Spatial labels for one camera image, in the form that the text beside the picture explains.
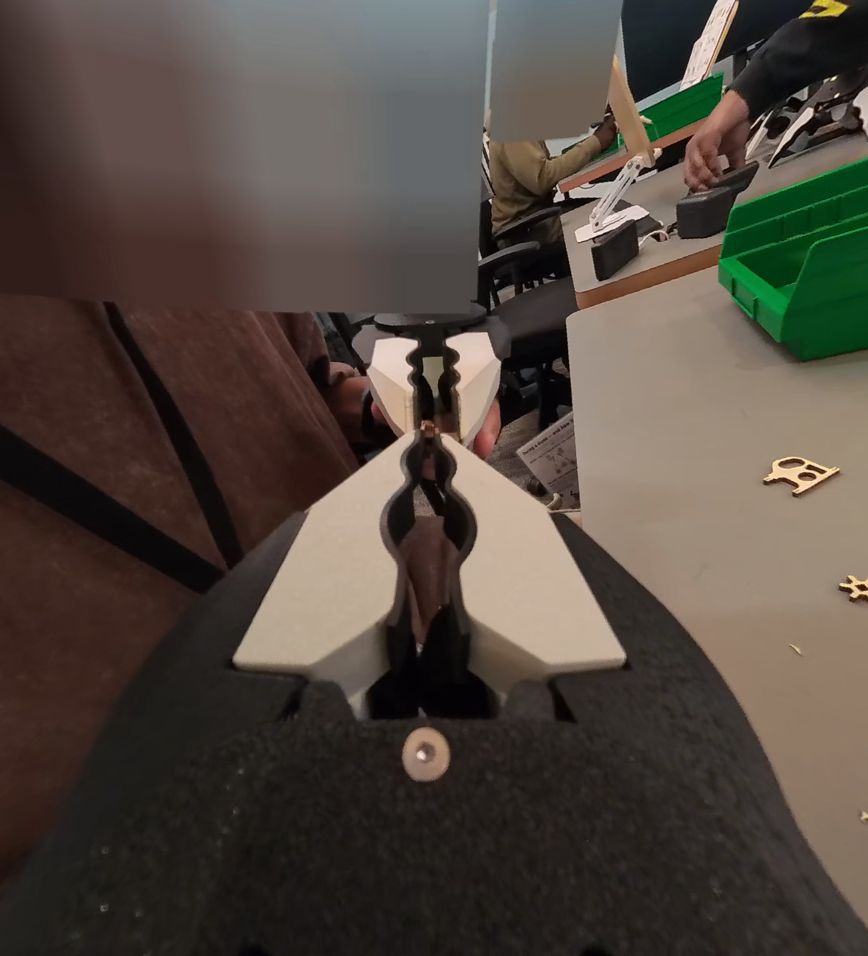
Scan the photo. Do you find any black office chair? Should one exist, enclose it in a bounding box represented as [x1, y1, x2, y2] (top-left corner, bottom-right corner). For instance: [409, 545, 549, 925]
[479, 202, 565, 258]
[475, 239, 580, 434]

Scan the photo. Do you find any pale wooden board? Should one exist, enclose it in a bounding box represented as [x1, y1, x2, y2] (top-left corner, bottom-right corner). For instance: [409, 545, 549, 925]
[609, 54, 662, 169]

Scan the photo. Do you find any flat wooden cutout with holes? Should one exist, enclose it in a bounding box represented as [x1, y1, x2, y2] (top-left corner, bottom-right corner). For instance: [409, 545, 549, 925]
[762, 456, 842, 499]

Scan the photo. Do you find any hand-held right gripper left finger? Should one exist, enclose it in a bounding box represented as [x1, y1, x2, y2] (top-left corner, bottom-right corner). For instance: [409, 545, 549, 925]
[232, 433, 435, 718]

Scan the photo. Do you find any black lanyard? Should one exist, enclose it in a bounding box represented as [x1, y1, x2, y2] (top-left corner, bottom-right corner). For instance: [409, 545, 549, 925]
[0, 301, 247, 595]

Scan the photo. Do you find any green plastic bin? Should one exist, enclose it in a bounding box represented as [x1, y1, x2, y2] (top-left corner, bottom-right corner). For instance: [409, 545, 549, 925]
[639, 71, 726, 143]
[718, 142, 868, 363]

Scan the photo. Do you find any large black monitor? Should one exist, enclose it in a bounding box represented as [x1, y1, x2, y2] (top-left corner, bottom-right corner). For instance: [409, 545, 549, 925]
[620, 0, 774, 102]

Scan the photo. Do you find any black foam case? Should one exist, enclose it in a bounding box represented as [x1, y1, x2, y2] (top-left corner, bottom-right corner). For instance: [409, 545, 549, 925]
[676, 187, 734, 240]
[591, 220, 640, 281]
[691, 160, 759, 199]

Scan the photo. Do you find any another person's forearm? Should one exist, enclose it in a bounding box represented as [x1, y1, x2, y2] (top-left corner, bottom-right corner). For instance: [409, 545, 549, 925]
[725, 0, 868, 120]

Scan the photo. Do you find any grey desk with wooden edge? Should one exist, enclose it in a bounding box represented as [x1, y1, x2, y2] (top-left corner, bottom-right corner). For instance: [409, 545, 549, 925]
[557, 97, 868, 311]

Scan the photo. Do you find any white folding stand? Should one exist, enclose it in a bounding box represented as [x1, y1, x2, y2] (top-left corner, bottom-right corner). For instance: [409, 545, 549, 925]
[574, 153, 662, 243]

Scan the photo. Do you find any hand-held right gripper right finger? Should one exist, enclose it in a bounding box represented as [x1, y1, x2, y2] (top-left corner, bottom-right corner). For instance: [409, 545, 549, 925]
[434, 435, 627, 718]

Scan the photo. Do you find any person's left hand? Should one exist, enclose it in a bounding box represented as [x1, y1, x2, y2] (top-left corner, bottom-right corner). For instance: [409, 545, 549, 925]
[325, 360, 503, 460]

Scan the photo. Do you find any upright printed instruction sheet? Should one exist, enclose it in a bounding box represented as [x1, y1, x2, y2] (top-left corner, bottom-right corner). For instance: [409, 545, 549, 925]
[680, 0, 740, 89]

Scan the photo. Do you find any black and white device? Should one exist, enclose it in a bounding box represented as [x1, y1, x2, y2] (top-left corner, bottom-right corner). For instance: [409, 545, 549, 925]
[747, 63, 868, 169]

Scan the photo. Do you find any printed paper sheet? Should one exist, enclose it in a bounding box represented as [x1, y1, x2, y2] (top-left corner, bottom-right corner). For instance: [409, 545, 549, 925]
[516, 409, 580, 512]

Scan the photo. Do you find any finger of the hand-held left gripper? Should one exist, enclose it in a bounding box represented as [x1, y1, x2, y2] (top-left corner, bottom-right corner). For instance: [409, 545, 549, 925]
[419, 332, 500, 449]
[368, 336, 435, 436]

